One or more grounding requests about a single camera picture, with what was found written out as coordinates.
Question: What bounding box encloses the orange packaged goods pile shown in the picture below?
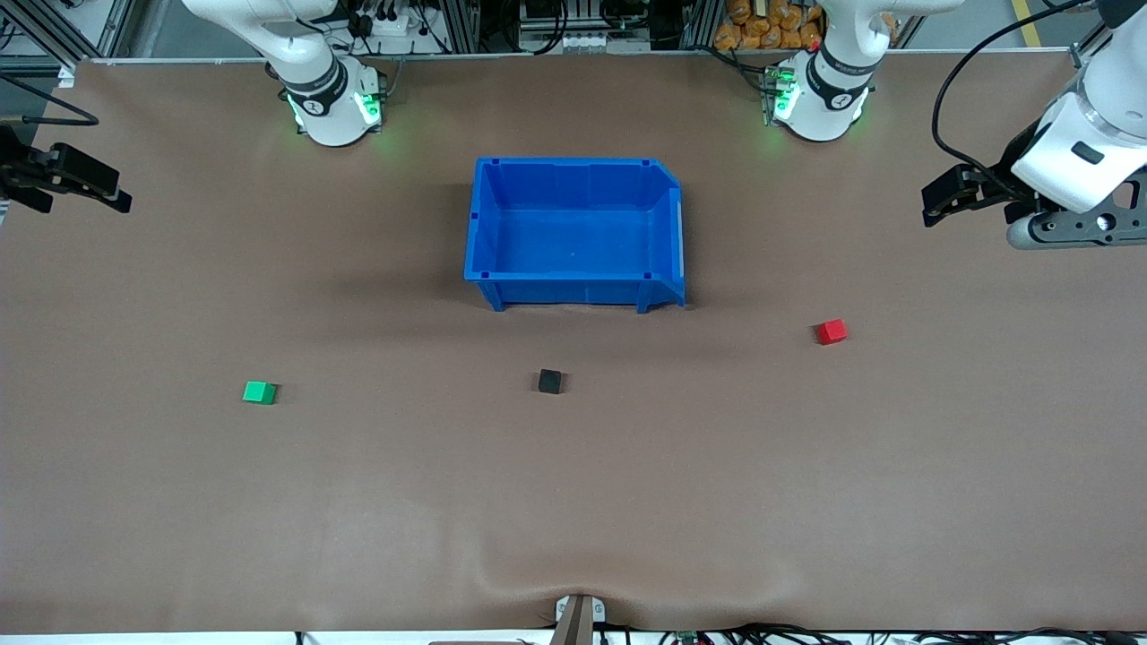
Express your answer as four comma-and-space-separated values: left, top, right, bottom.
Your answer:
714, 0, 824, 52

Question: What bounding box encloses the white power strip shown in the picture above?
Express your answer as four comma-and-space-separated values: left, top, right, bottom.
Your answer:
349, 7, 422, 42

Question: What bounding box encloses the blue plastic storage bin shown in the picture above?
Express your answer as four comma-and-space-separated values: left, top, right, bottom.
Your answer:
463, 158, 686, 314

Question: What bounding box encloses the grey electrical device with connectors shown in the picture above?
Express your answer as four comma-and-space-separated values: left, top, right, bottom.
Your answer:
518, 0, 653, 55

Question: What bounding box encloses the brown table mat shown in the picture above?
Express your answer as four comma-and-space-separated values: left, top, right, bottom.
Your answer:
0, 52, 1147, 633

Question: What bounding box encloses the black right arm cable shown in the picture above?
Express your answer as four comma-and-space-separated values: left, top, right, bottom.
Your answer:
0, 74, 99, 126

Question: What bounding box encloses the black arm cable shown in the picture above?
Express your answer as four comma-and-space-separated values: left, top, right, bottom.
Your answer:
0, 74, 99, 126
932, 0, 1090, 180

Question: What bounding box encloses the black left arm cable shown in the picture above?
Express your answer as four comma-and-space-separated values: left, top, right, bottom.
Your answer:
932, 0, 1090, 180

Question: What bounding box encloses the aluminium frame profile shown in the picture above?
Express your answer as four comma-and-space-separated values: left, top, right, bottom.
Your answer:
0, 0, 135, 64
1071, 22, 1112, 69

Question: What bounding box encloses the grey camera mount clamp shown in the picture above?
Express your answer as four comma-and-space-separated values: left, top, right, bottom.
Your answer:
554, 594, 607, 645

